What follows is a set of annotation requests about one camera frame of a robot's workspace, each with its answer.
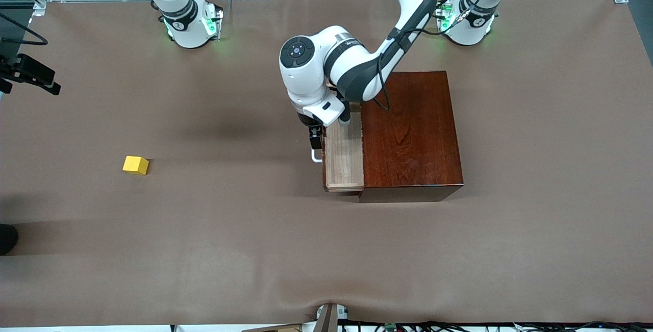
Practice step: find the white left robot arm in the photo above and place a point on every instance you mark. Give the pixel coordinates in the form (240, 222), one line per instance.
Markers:
(306, 82)

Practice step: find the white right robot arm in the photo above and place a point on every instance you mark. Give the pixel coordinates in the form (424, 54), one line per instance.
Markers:
(186, 31)

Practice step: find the yellow wooden block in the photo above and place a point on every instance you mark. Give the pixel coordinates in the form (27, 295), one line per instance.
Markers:
(135, 165)

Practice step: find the brown cardboard piece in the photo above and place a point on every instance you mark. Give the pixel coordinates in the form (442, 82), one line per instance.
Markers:
(275, 328)

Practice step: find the brown table cover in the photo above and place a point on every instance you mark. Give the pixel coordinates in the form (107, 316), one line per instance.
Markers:
(204, 220)

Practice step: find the dark brown wooden cabinet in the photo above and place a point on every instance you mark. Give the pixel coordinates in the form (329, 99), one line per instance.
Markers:
(418, 143)

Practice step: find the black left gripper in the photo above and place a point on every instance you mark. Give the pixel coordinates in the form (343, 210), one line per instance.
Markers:
(310, 122)

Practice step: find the black round object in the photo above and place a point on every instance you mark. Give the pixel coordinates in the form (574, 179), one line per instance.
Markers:
(6, 239)

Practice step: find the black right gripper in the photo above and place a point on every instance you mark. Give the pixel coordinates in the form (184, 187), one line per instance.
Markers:
(20, 70)

